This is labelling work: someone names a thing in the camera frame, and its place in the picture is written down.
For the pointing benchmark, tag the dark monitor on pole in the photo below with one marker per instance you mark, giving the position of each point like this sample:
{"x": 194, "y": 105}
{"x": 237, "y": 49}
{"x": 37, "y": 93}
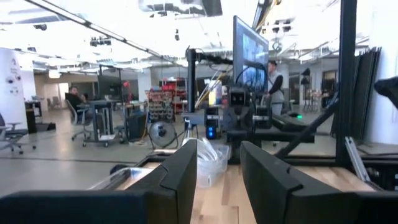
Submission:
{"x": 250, "y": 49}

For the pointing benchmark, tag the round floor fan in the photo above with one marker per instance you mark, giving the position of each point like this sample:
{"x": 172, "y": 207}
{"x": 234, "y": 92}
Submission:
{"x": 162, "y": 133}

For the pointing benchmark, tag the black monitor pole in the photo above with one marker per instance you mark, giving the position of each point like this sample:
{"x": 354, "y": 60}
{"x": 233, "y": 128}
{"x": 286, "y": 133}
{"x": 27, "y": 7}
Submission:
{"x": 191, "y": 81}

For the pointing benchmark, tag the grey office chair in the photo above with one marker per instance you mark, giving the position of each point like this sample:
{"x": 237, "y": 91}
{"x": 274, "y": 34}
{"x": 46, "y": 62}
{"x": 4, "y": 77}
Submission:
{"x": 12, "y": 133}

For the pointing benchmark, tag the person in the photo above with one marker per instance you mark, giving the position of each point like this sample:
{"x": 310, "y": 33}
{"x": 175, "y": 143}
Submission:
{"x": 276, "y": 90}
{"x": 74, "y": 99}

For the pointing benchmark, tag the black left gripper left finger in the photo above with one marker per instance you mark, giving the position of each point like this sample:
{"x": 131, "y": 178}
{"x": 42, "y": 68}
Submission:
{"x": 124, "y": 208}

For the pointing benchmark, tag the shelf with red bins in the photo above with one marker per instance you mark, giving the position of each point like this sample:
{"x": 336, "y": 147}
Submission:
{"x": 166, "y": 99}

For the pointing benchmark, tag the black aluminium table frame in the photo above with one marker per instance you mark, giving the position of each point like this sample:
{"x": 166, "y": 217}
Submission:
{"x": 346, "y": 93}

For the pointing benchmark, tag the clear plastic bin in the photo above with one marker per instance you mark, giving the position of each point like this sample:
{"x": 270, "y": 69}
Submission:
{"x": 121, "y": 177}

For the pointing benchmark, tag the grey desk on wheels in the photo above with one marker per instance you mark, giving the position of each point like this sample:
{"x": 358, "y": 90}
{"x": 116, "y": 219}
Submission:
{"x": 102, "y": 121}

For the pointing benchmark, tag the silver aluminium extrusion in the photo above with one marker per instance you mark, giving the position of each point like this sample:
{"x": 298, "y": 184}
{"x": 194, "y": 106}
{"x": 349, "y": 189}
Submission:
{"x": 357, "y": 158}

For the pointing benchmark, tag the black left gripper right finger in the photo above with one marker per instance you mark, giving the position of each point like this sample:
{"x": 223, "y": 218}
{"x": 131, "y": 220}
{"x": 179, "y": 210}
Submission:
{"x": 295, "y": 205}

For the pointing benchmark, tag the black box with blue light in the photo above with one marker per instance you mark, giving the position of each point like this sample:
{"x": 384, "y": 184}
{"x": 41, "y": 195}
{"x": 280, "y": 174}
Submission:
{"x": 212, "y": 124}

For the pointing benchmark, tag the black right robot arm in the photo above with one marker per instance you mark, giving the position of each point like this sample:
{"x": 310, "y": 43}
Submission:
{"x": 241, "y": 118}

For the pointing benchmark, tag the stacked black panels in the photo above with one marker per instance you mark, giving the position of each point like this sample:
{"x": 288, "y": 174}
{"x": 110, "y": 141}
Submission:
{"x": 363, "y": 93}

